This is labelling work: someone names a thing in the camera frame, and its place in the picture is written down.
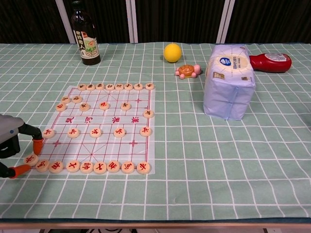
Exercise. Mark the dark glass sauce bottle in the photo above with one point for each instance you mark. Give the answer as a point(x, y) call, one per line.
point(88, 46)

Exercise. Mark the red ketchup bottle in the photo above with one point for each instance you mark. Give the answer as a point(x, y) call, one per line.
point(272, 62)

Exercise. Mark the round wooden xiangqi piece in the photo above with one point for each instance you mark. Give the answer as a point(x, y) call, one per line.
point(104, 105)
point(148, 113)
point(119, 132)
point(84, 106)
point(128, 86)
point(109, 86)
point(77, 98)
point(30, 159)
point(113, 166)
point(119, 86)
point(90, 86)
point(48, 133)
point(145, 131)
point(99, 86)
point(65, 99)
point(56, 167)
point(126, 105)
point(60, 106)
point(127, 168)
point(143, 168)
point(73, 167)
point(150, 86)
point(86, 168)
point(138, 86)
point(42, 165)
point(100, 168)
point(82, 87)
point(95, 132)
point(73, 132)

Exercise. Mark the dark ribbed divider panel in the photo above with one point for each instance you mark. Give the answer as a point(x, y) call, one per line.
point(272, 21)
point(29, 21)
point(111, 21)
point(179, 21)

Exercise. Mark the white divider frame post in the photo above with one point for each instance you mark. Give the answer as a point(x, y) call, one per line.
point(226, 21)
point(132, 21)
point(63, 21)

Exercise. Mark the orange pink turtle toy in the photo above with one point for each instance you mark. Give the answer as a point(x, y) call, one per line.
point(187, 71)

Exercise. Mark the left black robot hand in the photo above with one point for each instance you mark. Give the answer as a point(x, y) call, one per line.
point(9, 131)

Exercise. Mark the green checked tablecloth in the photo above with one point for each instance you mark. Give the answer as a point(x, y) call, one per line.
point(206, 157)

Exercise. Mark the pale blue tissue pack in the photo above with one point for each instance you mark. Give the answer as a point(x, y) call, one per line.
point(229, 92)

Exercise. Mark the yellow ball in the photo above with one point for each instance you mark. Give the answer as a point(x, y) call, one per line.
point(172, 53)

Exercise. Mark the translucent xiangqi board sheet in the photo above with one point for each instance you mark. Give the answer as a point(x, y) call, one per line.
point(107, 150)

